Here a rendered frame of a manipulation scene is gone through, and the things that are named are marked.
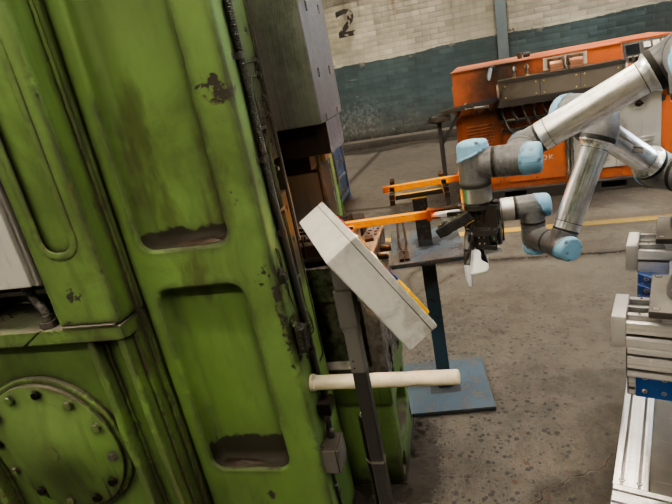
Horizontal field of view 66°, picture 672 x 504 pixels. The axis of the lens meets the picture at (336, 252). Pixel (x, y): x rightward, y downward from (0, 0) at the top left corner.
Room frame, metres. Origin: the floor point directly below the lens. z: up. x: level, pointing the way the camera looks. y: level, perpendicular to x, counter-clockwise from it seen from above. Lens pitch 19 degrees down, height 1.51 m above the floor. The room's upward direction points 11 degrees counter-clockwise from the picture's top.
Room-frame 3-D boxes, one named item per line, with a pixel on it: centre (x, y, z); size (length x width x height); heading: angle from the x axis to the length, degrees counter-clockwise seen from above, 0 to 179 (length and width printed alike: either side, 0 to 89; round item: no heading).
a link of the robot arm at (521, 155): (1.21, -0.47, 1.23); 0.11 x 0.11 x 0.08; 63
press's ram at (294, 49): (1.79, 0.12, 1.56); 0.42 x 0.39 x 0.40; 74
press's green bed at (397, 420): (1.80, 0.12, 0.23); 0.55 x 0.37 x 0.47; 74
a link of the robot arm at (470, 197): (1.24, -0.37, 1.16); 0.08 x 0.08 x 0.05
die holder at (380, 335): (1.80, 0.12, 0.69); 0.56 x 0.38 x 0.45; 74
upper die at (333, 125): (1.75, 0.13, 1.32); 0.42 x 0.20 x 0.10; 74
